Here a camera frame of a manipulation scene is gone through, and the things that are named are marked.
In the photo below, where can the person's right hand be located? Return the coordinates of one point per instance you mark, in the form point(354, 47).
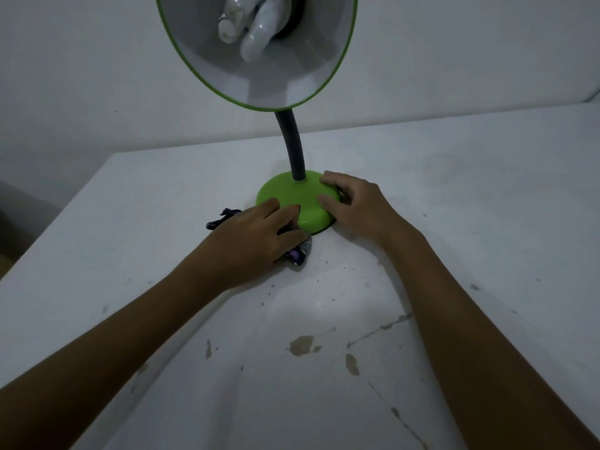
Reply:
point(365, 210)

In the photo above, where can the person's left hand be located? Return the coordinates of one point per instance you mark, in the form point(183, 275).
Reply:
point(248, 248)

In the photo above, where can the dark grey cloth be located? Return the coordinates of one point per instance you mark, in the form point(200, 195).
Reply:
point(297, 255)

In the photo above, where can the green table lamp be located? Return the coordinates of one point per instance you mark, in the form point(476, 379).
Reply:
point(290, 192)

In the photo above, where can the person's right forearm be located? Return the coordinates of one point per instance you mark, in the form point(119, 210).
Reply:
point(487, 356)

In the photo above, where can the person's left forearm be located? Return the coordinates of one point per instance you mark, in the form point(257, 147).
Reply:
point(94, 356)

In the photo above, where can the white fluorescent light bulb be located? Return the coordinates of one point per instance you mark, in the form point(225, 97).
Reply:
point(253, 28)

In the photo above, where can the light wooden cabinet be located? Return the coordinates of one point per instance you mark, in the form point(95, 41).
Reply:
point(21, 229)

